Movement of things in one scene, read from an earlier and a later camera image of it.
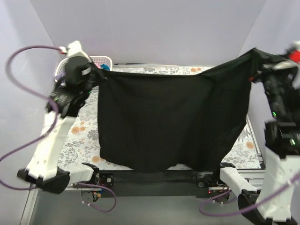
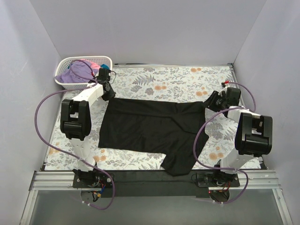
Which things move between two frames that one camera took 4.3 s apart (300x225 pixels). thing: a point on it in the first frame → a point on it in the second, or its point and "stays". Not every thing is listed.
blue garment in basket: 105,67 stays
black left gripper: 94,71 → 108,93
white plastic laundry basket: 100,59 stays
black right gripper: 261,73 → 211,102
